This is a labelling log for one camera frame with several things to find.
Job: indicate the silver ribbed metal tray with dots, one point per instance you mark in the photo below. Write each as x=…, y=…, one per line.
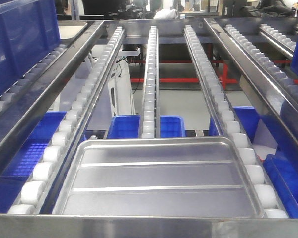
x=175, y=177

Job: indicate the white machine below shelf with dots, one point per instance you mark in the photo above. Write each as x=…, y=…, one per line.
x=119, y=85

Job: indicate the grey tray far left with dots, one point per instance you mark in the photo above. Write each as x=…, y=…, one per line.
x=70, y=29

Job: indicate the middle white roller track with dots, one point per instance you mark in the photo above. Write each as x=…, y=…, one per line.
x=149, y=127

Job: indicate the white roller track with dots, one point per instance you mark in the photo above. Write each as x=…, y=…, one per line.
x=149, y=127
x=219, y=106
x=64, y=141

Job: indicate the blue bin below centre-right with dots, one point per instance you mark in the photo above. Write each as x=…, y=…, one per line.
x=171, y=126

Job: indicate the blue bin below centre-left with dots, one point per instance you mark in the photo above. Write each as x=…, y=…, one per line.
x=124, y=127

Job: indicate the left white roller track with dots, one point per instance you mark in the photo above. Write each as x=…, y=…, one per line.
x=64, y=141

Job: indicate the right white roller track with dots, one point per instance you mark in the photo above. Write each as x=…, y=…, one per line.
x=219, y=106

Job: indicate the blue bin below right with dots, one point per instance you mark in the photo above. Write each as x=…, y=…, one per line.
x=273, y=176

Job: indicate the blue bin below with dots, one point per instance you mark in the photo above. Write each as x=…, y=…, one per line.
x=273, y=176
x=19, y=169

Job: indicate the far right roller track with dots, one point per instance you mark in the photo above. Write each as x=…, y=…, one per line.
x=259, y=57

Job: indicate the large blue bin upper left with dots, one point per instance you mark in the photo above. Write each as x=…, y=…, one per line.
x=28, y=32

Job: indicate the rightmost roller track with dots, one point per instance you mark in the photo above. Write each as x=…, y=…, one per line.
x=283, y=43

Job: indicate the blue bin below left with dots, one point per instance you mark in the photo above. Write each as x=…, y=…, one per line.
x=19, y=169

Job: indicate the red floor frame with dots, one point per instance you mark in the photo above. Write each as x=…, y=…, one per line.
x=176, y=65

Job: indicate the left steel divider rail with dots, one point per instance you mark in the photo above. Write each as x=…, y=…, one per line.
x=21, y=117

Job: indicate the steel divider rail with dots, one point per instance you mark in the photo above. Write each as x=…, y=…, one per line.
x=21, y=117
x=277, y=109

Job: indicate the right steel divider rail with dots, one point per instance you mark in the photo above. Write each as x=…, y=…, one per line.
x=277, y=109

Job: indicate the steel front shelf rail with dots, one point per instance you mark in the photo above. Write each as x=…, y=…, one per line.
x=51, y=226

